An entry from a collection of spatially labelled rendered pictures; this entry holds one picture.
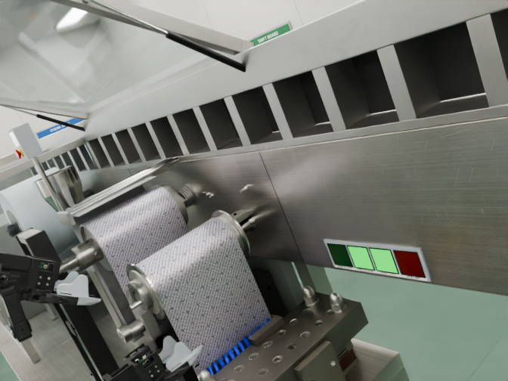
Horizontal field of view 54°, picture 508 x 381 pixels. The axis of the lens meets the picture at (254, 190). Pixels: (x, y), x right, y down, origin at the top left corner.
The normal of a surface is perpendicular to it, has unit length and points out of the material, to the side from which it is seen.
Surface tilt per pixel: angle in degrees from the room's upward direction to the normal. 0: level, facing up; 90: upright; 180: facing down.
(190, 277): 90
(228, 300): 90
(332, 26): 90
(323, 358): 90
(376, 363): 0
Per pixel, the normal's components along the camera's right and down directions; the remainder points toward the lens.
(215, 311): 0.58, -0.01
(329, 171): -0.73, 0.44
